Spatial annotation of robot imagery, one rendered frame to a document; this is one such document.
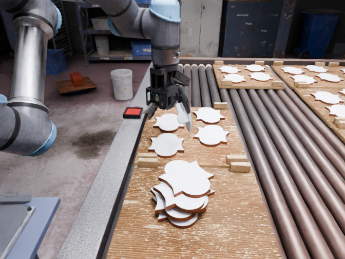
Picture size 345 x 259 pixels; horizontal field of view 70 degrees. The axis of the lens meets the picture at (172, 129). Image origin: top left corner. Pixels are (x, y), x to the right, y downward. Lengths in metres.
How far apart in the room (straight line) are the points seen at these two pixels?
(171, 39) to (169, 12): 0.06
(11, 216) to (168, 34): 0.57
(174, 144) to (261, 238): 0.39
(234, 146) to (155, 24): 0.46
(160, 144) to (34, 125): 0.37
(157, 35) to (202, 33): 4.74
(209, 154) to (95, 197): 0.36
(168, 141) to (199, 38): 4.62
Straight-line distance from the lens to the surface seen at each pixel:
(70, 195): 2.14
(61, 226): 1.94
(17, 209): 0.74
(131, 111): 1.09
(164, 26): 0.65
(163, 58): 0.66
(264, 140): 0.97
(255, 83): 1.46
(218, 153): 0.81
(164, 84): 0.68
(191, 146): 0.84
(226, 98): 1.26
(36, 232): 0.75
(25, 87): 0.82
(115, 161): 0.82
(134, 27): 0.69
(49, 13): 0.97
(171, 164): 0.65
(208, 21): 5.37
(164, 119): 0.97
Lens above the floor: 1.40
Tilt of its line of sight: 30 degrees down
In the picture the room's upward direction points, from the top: straight up
